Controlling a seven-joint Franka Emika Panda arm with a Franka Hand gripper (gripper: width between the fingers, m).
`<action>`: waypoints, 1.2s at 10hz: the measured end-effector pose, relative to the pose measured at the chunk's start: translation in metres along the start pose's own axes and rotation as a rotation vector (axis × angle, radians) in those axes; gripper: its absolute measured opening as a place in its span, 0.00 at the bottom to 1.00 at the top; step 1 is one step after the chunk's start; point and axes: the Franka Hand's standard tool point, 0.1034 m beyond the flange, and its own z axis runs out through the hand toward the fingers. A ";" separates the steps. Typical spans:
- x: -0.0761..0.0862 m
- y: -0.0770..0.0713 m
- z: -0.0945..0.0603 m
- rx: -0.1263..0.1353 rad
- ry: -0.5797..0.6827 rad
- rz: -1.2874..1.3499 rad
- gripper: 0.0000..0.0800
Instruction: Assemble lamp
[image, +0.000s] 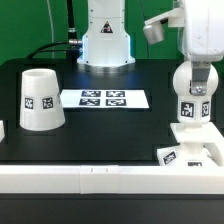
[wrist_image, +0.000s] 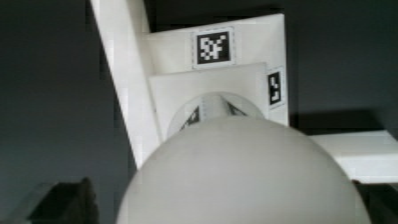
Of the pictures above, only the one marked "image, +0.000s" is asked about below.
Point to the white marker sheet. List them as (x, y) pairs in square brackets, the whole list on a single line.
[(80, 98)]

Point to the white lamp base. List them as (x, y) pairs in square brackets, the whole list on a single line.
[(197, 147)]

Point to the white left wall block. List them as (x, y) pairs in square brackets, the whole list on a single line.
[(2, 132)]

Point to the white lamp bulb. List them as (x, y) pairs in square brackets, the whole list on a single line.
[(193, 110)]

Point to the white front wall bar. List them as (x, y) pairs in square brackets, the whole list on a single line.
[(110, 179)]

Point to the white lamp shade cone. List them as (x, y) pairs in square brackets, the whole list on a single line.
[(41, 108)]

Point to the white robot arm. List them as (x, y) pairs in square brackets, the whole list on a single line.
[(106, 45)]

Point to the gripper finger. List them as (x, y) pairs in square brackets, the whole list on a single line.
[(200, 74)]

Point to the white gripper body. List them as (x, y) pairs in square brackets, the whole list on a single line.
[(201, 28)]

